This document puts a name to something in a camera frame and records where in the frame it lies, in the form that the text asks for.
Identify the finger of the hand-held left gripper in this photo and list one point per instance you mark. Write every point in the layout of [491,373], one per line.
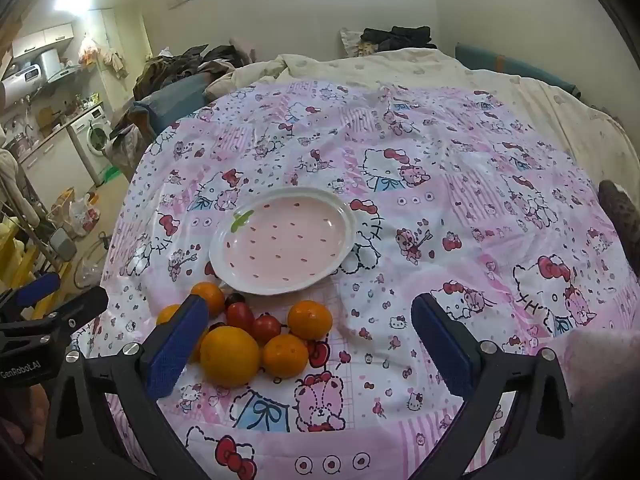
[37,287]
[82,306]

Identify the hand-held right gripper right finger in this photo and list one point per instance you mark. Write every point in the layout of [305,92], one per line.
[445,347]

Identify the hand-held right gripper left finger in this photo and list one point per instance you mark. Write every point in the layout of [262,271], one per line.
[175,347]

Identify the small orange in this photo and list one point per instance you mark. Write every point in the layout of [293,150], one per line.
[310,320]
[211,297]
[285,356]
[167,316]

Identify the large orange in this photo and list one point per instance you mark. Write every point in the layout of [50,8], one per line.
[230,357]

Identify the red cherry tomato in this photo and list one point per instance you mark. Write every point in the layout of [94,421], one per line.
[266,327]
[240,316]

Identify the dark purple cherry tomato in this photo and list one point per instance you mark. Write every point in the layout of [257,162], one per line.
[235,300]

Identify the pink strawberry-shaped plate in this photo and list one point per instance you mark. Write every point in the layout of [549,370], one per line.
[282,240]

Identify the clear glass bowl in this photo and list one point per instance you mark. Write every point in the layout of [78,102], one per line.
[92,266]

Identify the white plastic bag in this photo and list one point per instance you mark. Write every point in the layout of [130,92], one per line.
[82,215]

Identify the white washing machine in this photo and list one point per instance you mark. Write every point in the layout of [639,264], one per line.
[95,135]

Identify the pink cartoon printed tablecloth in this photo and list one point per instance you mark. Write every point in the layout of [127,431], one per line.
[425,185]

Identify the white water heater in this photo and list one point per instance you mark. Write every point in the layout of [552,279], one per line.
[24,77]

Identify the grey fuzzy cloth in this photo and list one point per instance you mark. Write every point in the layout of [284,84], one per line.
[619,210]

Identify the blue mattress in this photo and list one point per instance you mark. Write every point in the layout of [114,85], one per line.
[167,97]

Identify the orange hanging bag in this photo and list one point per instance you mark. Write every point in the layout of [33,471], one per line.
[87,51]

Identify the camouflage clothes pile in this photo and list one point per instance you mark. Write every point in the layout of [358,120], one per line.
[185,66]

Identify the cream blanket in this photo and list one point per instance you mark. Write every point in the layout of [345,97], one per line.
[375,67]

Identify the teal cushion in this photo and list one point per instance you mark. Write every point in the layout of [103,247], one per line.
[515,67]

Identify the dark clothes pile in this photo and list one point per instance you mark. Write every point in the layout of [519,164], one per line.
[395,37]

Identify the yellow wooden rail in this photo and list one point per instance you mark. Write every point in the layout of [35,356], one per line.
[15,260]

